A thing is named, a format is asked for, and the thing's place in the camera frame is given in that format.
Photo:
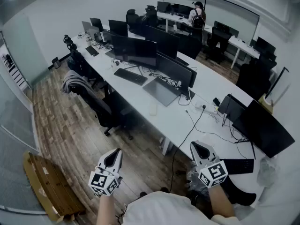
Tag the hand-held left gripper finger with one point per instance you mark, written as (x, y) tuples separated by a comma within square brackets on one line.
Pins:
[(120, 160), (103, 158)]

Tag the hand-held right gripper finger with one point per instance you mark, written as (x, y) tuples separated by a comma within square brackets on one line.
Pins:
[(194, 156), (209, 149)]

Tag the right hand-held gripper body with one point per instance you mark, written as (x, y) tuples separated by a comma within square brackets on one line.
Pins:
[(214, 173)]

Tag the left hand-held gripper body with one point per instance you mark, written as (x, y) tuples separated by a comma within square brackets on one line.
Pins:
[(103, 182)]

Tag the person's right forearm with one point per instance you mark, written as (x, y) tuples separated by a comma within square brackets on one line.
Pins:
[(220, 200)]

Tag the person's left forearm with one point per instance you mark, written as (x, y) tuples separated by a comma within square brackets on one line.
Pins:
[(106, 210)]

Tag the black slim keyboard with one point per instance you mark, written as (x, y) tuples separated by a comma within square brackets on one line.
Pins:
[(240, 166)]

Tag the white power strip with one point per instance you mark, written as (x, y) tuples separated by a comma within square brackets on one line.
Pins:
[(207, 108)]

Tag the black monitor on thin stand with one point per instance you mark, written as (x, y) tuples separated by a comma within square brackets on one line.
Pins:
[(232, 107)]

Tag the black charger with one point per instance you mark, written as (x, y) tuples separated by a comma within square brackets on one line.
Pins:
[(216, 101)]

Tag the black office chair with jacket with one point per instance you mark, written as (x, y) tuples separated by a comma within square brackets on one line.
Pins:
[(105, 109)]

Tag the clear plastic bag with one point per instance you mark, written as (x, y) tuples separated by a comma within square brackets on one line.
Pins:
[(267, 172)]

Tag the brown cardboard box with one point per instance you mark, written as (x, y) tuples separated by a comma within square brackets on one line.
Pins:
[(47, 186)]

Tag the wide black monitor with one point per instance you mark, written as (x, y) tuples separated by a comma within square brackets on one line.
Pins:
[(263, 130)]

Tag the person's white shirt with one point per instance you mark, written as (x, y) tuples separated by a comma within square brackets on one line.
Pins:
[(164, 210)]

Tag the grey closed laptop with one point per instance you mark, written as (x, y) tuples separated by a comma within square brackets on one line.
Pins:
[(161, 91)]

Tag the grey jacket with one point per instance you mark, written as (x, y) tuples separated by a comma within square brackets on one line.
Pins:
[(75, 81)]

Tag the black full-size keyboard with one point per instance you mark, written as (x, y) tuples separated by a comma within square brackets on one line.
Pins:
[(130, 76)]

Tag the glass standing board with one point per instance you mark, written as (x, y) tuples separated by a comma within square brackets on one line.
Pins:
[(279, 85)]

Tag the dark trash bin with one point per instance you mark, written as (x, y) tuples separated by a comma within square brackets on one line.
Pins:
[(56, 62)]

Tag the black tilted monitor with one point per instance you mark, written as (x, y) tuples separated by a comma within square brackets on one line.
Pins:
[(134, 50)]

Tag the large black monitor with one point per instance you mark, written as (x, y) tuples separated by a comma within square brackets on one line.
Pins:
[(164, 41)]

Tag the white drawer cabinet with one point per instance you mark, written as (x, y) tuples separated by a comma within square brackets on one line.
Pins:
[(16, 75)]

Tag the grey-backed monitor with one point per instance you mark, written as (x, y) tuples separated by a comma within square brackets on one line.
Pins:
[(90, 30)]

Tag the black backpack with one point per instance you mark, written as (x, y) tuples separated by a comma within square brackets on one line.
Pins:
[(198, 20)]

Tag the white window blind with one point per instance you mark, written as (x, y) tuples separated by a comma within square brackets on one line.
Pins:
[(232, 13)]

